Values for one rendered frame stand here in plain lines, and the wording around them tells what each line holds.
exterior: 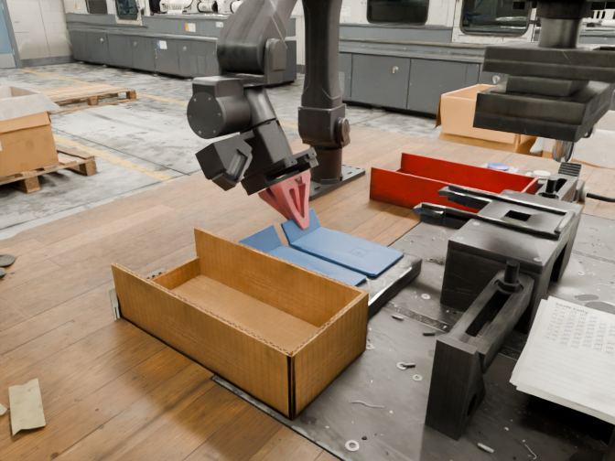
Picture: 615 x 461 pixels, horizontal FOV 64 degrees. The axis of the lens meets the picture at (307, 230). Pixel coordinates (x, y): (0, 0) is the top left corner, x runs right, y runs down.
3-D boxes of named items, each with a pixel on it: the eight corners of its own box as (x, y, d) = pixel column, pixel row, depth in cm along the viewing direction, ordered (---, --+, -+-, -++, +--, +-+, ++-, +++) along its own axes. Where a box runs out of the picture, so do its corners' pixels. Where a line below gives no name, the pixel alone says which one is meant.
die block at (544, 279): (494, 242, 72) (503, 195, 69) (568, 262, 67) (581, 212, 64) (438, 303, 58) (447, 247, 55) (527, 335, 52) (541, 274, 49)
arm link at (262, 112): (261, 129, 63) (239, 79, 62) (230, 146, 66) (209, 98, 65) (287, 123, 69) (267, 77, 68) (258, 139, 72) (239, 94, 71)
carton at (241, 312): (201, 280, 64) (196, 225, 61) (365, 356, 51) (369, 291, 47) (115, 326, 55) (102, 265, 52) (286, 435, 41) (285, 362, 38)
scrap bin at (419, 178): (400, 180, 97) (402, 151, 94) (532, 210, 83) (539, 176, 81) (368, 198, 88) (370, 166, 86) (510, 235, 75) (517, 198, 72)
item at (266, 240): (272, 243, 68) (271, 223, 66) (366, 278, 59) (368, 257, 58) (235, 262, 63) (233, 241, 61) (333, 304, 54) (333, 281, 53)
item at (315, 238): (311, 225, 73) (311, 207, 72) (404, 255, 64) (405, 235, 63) (280, 242, 68) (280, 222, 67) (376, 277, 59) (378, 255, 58)
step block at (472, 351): (454, 381, 46) (467, 301, 42) (485, 395, 44) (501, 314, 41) (424, 424, 41) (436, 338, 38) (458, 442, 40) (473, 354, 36)
